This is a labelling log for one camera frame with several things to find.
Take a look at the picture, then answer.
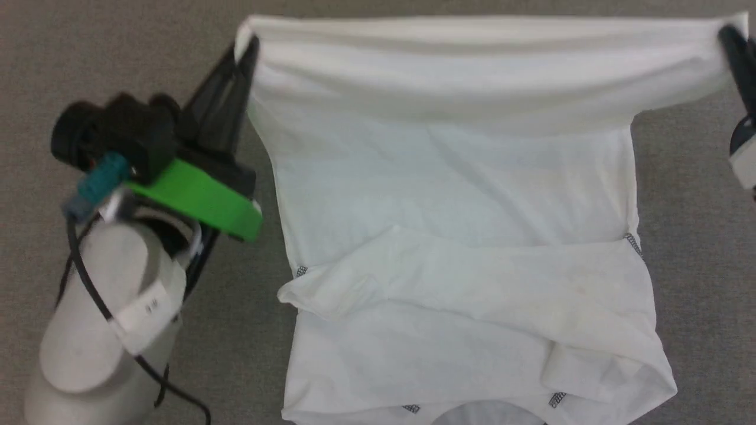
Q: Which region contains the white t-shirt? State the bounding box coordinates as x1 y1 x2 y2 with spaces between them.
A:
235 12 750 425

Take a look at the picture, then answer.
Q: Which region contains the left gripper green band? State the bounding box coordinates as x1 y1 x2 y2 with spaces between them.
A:
125 35 264 303

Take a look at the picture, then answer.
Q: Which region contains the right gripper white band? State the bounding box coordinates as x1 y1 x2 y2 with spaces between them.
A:
718 27 756 198

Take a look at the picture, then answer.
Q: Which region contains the long black arm cable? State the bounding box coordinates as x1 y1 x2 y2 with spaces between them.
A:
66 215 212 425

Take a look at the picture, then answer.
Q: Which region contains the white cable label tag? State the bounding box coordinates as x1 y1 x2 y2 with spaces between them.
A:
111 276 188 356

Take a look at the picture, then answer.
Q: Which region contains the teal cable connector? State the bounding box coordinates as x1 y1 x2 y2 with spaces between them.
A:
62 152 132 220

